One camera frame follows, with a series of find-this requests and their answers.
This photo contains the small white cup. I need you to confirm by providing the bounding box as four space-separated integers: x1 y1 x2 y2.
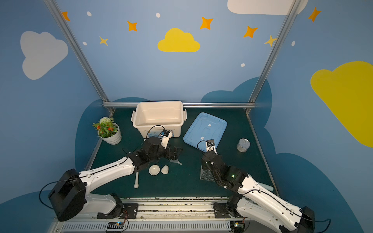
161 165 169 175

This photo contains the white pestle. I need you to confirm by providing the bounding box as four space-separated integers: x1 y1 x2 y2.
134 172 139 189

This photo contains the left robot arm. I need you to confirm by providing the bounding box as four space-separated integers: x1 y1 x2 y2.
48 136 183 221

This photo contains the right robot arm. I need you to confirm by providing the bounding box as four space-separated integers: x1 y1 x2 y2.
202 150 315 233

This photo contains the clear acrylic test tube rack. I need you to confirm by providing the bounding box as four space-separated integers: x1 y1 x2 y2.
200 167 215 182

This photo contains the white mortar bowl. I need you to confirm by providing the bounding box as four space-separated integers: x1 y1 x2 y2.
149 165 160 176

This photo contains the white plastic storage bin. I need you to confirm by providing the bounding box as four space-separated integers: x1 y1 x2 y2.
131 101 187 138

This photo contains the light blue plastic lid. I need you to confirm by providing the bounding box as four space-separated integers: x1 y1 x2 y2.
183 112 228 152

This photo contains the potted plant white pot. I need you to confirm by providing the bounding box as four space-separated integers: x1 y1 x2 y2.
92 117 121 145

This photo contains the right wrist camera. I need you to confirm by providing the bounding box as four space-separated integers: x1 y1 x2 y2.
206 139 217 153

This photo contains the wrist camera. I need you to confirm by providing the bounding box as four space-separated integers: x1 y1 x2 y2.
161 130 173 149
206 139 217 153

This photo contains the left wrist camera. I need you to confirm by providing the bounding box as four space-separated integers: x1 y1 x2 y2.
161 130 173 149

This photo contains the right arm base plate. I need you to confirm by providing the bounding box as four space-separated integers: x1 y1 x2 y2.
212 202 242 218

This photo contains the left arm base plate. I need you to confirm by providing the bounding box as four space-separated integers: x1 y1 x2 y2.
97 203 139 219

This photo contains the light blue brush white handle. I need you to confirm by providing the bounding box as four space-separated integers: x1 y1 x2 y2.
256 183 274 192

